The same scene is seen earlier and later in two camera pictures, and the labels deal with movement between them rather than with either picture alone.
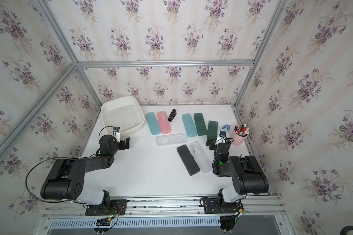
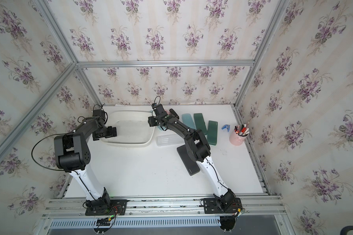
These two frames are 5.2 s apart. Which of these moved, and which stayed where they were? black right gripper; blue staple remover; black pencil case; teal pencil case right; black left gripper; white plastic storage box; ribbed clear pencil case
Moved: white plastic storage box; black right gripper; black left gripper
Stayed: ribbed clear pencil case; black pencil case; blue staple remover; teal pencil case right
